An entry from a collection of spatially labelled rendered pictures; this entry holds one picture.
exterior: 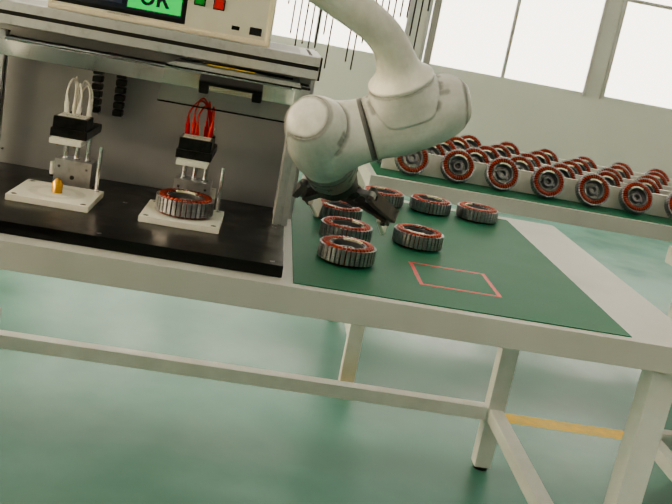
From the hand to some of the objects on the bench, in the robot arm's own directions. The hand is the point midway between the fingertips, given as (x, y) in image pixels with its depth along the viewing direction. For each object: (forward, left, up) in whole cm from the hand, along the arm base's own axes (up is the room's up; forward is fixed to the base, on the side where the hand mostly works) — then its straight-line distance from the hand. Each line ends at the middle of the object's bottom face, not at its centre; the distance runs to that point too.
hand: (350, 216), depth 172 cm
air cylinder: (+9, +35, -7) cm, 37 cm away
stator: (0, 0, -9) cm, 9 cm away
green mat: (+30, -13, -11) cm, 35 cm away
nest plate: (-5, +32, -6) cm, 33 cm away
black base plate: (-6, +44, -8) cm, 45 cm away
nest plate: (-11, +55, -6) cm, 56 cm away
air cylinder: (+3, +59, -7) cm, 59 cm away
